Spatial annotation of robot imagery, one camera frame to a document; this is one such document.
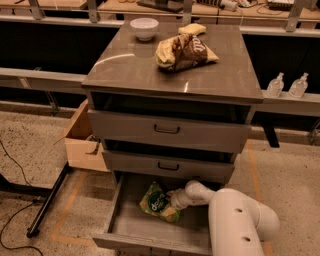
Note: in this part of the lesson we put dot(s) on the grey middle drawer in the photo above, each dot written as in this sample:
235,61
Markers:
168,166

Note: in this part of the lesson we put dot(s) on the grey drawer cabinet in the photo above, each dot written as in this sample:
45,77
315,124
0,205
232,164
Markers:
126,79

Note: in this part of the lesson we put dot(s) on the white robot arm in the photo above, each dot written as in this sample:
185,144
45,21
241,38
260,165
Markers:
238,224

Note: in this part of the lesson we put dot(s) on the white bowl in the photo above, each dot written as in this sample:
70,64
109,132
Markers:
144,28

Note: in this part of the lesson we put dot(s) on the cardboard box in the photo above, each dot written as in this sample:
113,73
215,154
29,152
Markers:
82,149

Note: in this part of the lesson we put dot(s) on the clear bottle left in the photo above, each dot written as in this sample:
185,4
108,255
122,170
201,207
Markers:
275,86

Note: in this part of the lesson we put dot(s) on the grey metal shelf rail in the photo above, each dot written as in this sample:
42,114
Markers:
42,80

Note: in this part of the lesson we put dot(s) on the brown chip bag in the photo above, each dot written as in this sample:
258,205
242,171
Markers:
183,52

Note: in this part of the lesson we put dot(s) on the grey top drawer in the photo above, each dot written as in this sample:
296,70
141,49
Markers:
163,131

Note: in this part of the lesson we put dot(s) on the green rice chip bag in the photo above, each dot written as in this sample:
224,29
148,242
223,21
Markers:
155,201

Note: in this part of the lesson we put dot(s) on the grey open bottom drawer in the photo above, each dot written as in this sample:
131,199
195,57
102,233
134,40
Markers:
130,230

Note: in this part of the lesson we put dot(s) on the black metal floor bar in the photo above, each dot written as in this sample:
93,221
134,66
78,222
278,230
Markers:
33,230

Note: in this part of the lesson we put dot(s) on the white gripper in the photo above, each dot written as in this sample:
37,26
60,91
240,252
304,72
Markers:
179,200

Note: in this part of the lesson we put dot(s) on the yellow sponge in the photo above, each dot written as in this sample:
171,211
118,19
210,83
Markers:
194,28

